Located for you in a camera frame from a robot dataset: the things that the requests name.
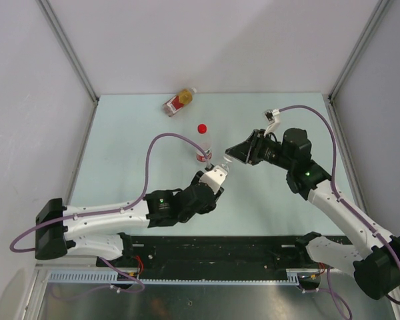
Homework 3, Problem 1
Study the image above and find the clear unlabelled plastic bottle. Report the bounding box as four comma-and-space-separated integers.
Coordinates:
213, 161, 231, 177

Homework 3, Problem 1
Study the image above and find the black mounting base rail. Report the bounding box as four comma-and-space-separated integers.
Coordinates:
95, 235, 354, 280

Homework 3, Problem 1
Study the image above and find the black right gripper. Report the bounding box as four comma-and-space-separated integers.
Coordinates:
225, 129, 294, 171

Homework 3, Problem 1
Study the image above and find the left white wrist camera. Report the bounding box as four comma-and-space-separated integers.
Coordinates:
199, 165, 228, 194

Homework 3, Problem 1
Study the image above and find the yellow tea bottle red label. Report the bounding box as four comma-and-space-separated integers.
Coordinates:
163, 87, 197, 117

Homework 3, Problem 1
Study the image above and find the right aluminium frame post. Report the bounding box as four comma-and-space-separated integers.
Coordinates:
327, 0, 393, 102

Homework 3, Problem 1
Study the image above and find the left aluminium frame post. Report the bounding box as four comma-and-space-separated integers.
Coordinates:
36, 0, 99, 103

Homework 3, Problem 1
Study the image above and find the white QR-code bottle cap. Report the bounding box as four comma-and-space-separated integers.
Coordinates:
223, 154, 233, 163

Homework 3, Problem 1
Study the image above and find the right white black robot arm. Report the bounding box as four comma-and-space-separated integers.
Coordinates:
225, 128, 400, 300

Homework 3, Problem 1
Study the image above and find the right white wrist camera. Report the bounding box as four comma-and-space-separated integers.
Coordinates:
264, 109, 281, 136

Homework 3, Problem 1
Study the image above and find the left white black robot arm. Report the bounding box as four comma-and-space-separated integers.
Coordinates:
35, 166, 228, 267

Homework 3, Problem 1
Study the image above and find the aluminium frame post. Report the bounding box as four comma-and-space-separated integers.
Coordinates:
327, 0, 393, 102
36, 0, 99, 103

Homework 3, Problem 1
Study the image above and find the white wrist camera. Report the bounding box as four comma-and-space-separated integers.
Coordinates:
264, 109, 281, 136
199, 165, 228, 194

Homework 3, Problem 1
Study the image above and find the red-labelled clear water bottle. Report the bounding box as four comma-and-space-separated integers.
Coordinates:
196, 128, 213, 163

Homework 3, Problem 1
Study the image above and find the grey slotted cable duct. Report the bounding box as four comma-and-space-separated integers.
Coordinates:
47, 269, 299, 286

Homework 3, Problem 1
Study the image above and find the red bottle cap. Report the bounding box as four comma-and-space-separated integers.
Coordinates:
197, 124, 207, 134

